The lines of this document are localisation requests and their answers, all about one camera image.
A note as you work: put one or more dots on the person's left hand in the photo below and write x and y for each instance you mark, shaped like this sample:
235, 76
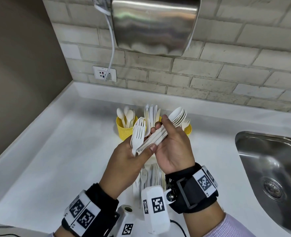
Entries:
122, 167

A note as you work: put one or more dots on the person's right hand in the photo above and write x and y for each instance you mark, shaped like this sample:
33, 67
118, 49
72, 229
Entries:
175, 150

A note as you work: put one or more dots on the person's left thumb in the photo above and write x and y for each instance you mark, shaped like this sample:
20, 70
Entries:
146, 151

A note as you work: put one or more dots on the person's right thumb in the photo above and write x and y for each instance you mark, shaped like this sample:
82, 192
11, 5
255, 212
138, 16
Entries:
167, 124

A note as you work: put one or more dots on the handful of white plastic spoons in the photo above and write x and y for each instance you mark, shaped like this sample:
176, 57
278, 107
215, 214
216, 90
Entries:
176, 118

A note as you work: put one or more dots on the handful of white plastic forks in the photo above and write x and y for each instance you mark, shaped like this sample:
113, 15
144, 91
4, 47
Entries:
138, 135

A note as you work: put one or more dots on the person's right forearm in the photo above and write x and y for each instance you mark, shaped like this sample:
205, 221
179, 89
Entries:
209, 223

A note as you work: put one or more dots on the person's left forearm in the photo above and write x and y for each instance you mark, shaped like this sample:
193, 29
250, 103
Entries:
59, 232

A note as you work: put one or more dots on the bunch of white forks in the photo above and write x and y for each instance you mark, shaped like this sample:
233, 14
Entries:
185, 122

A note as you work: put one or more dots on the bunch of white knives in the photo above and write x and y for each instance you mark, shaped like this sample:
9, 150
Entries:
150, 115

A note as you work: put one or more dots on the yellow perforated cutlery cup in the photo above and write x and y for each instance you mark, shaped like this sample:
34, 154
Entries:
123, 129
187, 129

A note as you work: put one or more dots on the pile of white plastic cutlery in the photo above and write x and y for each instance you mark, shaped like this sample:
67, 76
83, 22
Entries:
154, 174

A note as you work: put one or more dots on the bunch of white spoons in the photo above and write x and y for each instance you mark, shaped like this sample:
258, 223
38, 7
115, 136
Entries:
128, 117

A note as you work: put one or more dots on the black right wrist band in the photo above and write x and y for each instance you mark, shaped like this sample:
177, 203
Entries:
192, 188

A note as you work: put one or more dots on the black wrist band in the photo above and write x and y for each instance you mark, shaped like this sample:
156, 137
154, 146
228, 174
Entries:
88, 212
192, 188

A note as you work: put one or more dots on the black left wrist band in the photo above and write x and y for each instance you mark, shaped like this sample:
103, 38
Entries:
88, 212

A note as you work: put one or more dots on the stainless steel hand dryer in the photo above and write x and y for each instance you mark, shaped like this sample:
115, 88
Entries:
155, 24

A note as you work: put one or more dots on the stainless steel sink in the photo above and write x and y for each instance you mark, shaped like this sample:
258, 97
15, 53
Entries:
266, 157

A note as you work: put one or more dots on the metal sink drain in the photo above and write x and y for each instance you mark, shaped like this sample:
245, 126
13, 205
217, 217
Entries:
273, 190

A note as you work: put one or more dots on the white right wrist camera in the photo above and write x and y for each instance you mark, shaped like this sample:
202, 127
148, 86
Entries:
156, 207

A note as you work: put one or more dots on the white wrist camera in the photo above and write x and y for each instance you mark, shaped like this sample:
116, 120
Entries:
128, 222
156, 207

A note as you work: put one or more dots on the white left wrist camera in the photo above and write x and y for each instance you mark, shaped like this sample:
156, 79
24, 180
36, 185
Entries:
128, 222

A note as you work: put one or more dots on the white wall socket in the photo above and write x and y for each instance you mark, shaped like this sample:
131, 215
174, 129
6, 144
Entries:
99, 72

